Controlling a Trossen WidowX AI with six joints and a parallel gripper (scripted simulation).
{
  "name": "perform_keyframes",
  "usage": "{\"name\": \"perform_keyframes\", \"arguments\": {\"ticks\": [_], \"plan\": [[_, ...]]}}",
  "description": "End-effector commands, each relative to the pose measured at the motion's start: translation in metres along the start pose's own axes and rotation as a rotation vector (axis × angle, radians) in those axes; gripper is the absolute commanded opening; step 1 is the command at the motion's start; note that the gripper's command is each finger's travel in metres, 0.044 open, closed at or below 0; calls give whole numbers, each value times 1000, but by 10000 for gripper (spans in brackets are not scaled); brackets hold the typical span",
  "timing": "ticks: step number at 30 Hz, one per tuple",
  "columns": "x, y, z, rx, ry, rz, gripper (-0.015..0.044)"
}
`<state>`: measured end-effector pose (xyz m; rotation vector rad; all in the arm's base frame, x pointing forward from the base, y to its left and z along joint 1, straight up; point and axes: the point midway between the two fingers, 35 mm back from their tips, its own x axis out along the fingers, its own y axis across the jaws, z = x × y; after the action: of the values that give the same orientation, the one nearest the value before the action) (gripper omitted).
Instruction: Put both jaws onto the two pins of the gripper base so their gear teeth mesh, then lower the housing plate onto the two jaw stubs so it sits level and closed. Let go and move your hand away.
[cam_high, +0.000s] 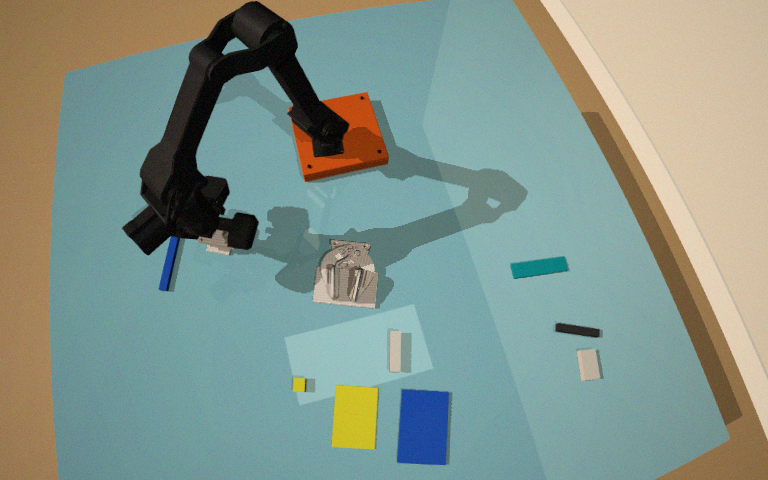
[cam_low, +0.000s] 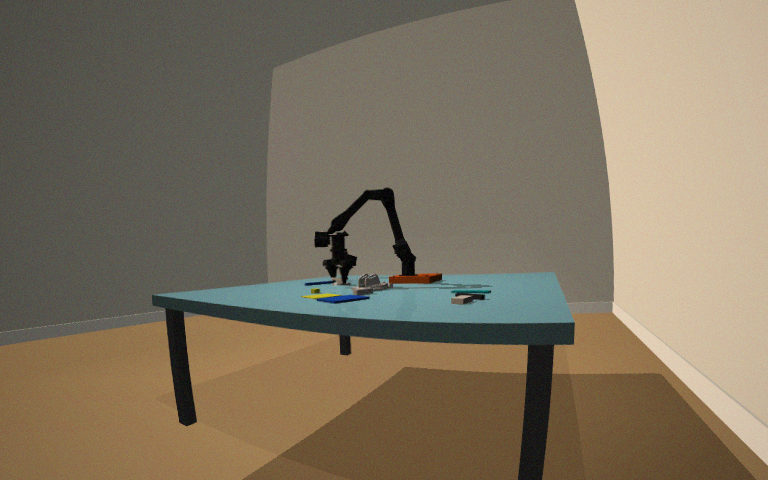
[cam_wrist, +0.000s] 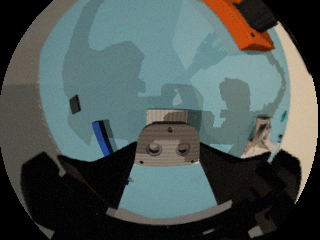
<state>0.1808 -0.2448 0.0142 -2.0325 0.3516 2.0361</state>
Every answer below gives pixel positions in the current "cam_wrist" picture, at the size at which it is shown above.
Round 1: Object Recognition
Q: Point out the blue long bar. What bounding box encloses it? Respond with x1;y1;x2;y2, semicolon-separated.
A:
91;120;113;156

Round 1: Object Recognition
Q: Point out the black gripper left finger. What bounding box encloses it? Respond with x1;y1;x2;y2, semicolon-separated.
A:
56;141;137;209

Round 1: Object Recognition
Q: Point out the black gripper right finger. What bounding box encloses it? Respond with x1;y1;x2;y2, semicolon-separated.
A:
199;143;272;205

